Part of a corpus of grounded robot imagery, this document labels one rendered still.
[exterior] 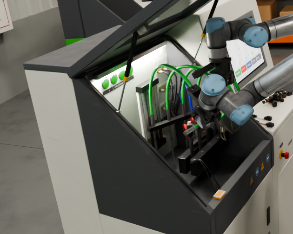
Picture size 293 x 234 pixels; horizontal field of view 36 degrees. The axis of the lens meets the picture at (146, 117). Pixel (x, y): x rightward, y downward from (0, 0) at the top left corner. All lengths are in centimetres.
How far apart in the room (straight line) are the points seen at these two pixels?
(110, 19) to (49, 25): 193
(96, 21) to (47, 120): 367
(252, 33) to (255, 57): 105
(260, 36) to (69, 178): 108
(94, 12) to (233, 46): 334
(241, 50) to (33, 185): 237
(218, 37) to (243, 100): 34
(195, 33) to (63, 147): 85
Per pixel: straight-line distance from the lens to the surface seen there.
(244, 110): 151
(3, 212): 391
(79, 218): 226
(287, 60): 153
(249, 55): 265
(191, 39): 230
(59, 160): 214
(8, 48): 661
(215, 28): 176
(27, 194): 406
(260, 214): 231
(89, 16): 567
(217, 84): 151
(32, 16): 702
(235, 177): 197
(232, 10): 257
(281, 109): 253
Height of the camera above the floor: 197
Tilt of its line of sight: 23 degrees down
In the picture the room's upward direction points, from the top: 8 degrees counter-clockwise
